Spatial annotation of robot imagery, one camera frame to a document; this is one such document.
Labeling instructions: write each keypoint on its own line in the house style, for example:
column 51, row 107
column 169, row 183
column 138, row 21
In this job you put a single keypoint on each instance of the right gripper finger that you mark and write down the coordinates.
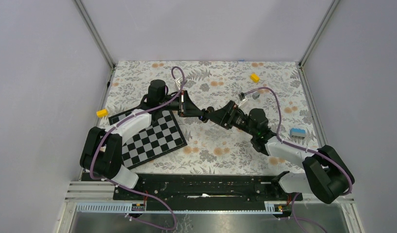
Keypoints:
column 218, row 118
column 223, row 111

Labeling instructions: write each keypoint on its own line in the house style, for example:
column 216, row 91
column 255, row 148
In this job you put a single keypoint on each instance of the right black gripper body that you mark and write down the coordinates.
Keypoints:
column 236, row 119

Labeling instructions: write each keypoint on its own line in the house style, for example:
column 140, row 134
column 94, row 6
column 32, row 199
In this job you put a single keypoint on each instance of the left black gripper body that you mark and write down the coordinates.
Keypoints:
column 176, row 105

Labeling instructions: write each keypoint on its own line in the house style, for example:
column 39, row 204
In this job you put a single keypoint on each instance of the black earbud charging case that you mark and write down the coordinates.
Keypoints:
column 203, row 118

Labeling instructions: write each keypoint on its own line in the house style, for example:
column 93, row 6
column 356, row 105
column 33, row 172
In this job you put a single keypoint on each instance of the black oval case lid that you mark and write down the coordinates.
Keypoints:
column 210, row 109

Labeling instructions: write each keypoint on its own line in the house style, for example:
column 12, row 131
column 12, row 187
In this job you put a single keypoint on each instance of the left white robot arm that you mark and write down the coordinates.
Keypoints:
column 102, row 152

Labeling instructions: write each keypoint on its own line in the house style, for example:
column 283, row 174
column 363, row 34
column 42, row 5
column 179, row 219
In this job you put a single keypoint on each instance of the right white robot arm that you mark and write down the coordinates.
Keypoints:
column 325, row 174

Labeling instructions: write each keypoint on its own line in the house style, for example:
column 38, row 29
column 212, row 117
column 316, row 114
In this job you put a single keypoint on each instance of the floral patterned table mat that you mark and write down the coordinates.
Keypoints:
column 211, row 149

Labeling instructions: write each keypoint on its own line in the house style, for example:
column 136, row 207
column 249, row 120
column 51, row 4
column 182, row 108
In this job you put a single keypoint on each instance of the small grey block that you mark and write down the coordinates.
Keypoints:
column 255, row 95

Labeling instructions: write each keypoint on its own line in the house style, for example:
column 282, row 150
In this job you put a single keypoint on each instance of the black white checkerboard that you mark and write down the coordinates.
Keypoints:
column 162, row 137

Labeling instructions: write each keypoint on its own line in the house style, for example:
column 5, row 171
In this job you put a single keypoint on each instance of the yellow block far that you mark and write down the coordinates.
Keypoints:
column 254, row 77

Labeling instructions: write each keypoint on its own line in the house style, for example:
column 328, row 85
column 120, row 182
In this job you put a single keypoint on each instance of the yellow block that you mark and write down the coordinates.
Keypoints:
column 254, row 77
column 102, row 113

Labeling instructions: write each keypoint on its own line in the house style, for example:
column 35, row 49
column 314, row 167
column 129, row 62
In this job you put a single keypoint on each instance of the blue white eraser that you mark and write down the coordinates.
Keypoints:
column 295, row 132

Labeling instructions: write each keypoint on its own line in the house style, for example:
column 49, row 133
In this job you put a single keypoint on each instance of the yellow block left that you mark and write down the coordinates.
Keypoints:
column 102, row 113

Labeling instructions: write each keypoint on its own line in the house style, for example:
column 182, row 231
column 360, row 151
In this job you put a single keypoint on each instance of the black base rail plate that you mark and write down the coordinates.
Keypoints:
column 207, row 192

